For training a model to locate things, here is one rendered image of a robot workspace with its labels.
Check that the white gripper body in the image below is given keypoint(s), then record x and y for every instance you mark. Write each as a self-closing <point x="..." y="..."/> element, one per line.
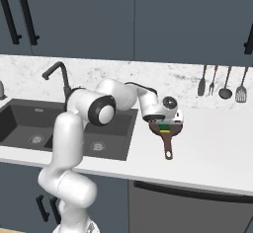
<point x="179" y="116"/>

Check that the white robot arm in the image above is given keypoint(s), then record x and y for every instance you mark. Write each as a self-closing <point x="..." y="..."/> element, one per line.
<point x="67" y="144"/>

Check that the green and yellow sponge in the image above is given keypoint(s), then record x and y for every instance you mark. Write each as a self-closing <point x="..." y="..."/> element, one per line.
<point x="164" y="128"/>

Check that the brown frying pan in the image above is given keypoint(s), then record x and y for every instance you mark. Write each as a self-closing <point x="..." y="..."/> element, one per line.
<point x="168" y="141"/>

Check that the dark grey double sink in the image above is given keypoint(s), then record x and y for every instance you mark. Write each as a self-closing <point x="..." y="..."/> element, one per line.
<point x="23" y="121"/>

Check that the hanging grey spoon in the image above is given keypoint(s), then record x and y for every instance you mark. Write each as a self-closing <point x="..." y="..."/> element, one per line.
<point x="202" y="86"/>

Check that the hanging grey fork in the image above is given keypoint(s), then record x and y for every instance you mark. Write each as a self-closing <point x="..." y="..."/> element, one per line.
<point x="212" y="83"/>

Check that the hanging dark ladle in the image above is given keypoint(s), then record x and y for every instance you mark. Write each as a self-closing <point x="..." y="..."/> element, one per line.
<point x="225" y="91"/>

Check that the hanging slotted spatula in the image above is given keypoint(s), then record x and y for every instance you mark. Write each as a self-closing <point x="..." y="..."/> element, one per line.
<point x="241" y="93"/>

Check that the grey dishwasher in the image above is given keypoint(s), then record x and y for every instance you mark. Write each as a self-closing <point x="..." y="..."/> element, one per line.
<point x="187" y="215"/>

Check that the slate blue base cupboard door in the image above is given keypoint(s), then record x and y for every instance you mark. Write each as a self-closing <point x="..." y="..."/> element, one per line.
<point x="112" y="204"/>
<point x="16" y="197"/>

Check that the black tap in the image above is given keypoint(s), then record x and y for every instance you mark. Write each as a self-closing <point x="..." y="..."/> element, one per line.
<point x="64" y="79"/>

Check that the slate blue wall cupboard door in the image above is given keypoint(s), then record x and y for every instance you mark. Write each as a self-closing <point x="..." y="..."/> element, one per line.
<point x="10" y="16"/>
<point x="194" y="19"/>
<point x="85" y="16"/>

